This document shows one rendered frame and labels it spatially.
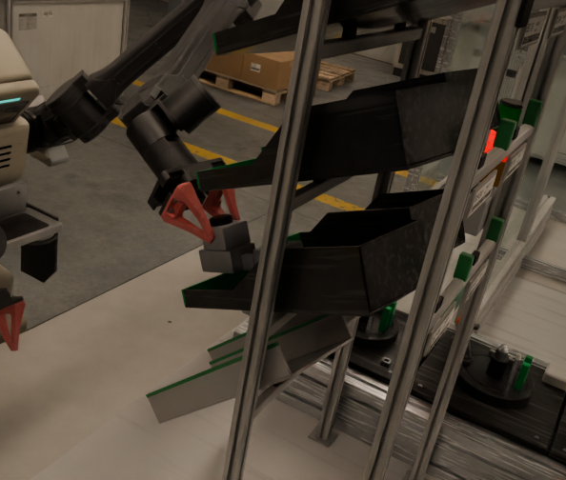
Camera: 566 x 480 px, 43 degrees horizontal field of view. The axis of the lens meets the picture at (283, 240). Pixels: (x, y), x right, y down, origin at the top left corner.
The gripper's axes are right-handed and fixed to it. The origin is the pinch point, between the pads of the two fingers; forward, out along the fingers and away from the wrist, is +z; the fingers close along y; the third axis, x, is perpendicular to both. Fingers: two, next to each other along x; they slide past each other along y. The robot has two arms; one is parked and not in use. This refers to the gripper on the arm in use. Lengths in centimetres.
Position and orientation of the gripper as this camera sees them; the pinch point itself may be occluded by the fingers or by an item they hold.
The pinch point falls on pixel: (223, 230)
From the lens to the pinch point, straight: 92.2
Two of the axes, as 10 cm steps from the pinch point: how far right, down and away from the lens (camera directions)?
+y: 6.9, -2.5, 6.8
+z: 5.8, 7.5, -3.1
